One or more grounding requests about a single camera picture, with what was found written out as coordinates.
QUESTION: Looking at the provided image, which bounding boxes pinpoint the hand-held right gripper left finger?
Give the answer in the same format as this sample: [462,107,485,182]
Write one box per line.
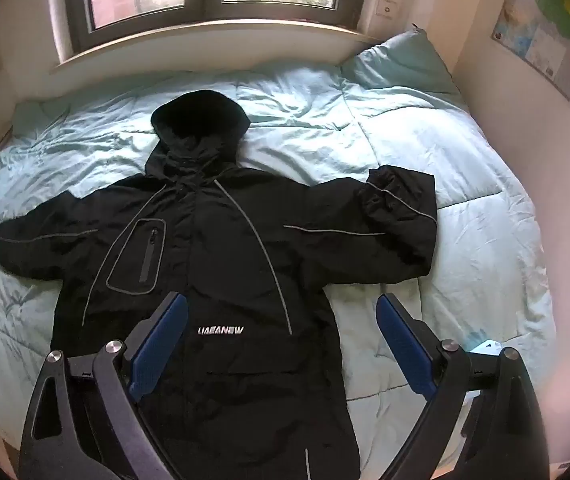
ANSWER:
[20,292,189,480]

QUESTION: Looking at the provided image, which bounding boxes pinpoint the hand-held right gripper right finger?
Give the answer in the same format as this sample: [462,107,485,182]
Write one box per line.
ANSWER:
[376,293,552,480]

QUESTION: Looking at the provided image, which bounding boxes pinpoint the black hooded jacket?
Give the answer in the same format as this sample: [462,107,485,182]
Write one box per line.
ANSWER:
[0,89,438,480]

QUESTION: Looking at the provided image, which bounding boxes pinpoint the small white object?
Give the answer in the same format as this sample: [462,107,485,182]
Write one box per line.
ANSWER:
[466,341,504,361]

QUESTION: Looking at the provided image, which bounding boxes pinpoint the light blue pillow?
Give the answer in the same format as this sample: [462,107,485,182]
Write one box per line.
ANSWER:
[340,30,466,107]
[12,100,72,132]

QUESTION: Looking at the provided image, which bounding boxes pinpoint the light blue comforter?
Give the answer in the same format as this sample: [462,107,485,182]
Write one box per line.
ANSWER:
[0,59,559,470]

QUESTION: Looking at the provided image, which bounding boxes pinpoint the white window sill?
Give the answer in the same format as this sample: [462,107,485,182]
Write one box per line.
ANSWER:
[56,25,386,69]

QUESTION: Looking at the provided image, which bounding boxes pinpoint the colourful wall map poster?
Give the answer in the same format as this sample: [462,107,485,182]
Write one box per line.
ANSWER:
[491,0,570,142]

